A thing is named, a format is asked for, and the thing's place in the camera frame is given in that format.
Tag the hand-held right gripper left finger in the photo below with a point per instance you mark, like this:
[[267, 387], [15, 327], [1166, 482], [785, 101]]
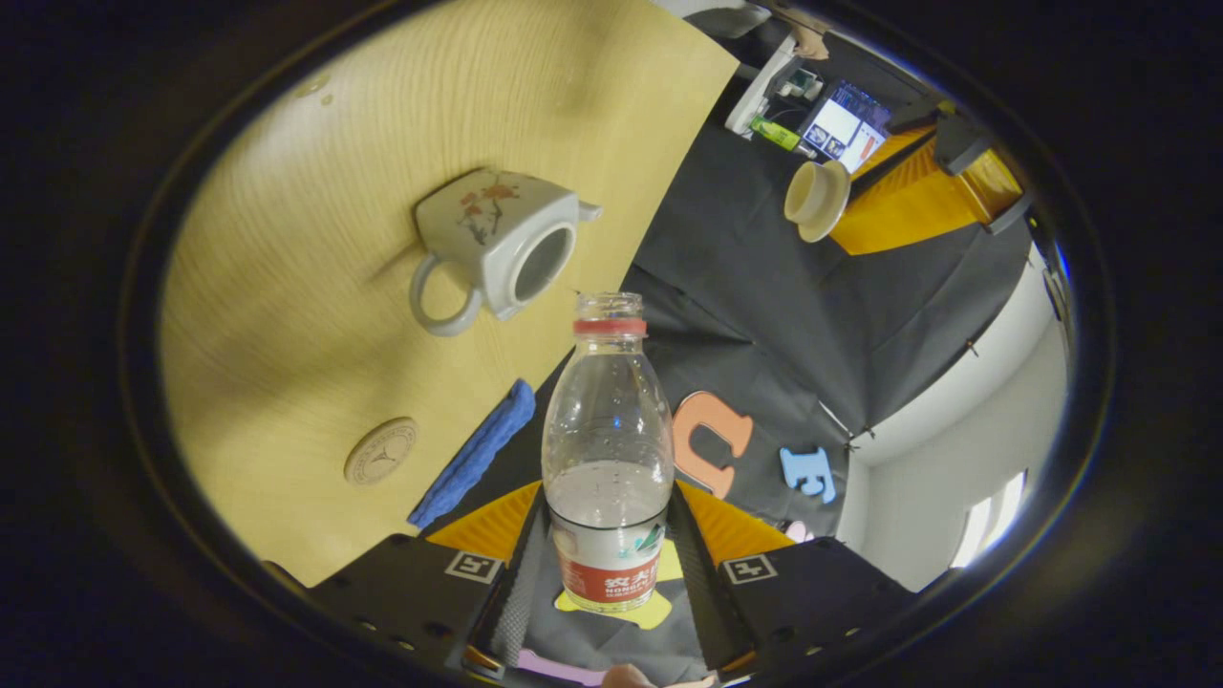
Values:
[[521, 602]]

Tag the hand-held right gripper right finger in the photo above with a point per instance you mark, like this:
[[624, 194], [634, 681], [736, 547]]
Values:
[[712, 602]]

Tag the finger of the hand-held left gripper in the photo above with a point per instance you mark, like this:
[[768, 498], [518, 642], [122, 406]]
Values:
[[955, 139], [917, 205]]

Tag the clear plastic water bottle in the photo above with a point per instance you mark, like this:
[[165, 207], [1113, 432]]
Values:
[[607, 430]]

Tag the round wooden coaster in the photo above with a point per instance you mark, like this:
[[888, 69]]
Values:
[[380, 452]]

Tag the white floral teacup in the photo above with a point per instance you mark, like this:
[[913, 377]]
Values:
[[487, 229]]

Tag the green drink bottle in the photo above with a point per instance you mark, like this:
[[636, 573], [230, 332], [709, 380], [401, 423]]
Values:
[[774, 134]]

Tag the computer monitor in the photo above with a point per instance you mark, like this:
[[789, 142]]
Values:
[[841, 124]]

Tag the blue towel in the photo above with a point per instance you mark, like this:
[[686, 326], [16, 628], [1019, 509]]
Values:
[[473, 454]]

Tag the white side table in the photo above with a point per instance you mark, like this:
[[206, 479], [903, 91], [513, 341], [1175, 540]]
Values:
[[760, 91]]

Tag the ceiling light panel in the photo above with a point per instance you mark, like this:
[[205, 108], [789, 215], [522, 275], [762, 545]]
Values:
[[984, 526]]

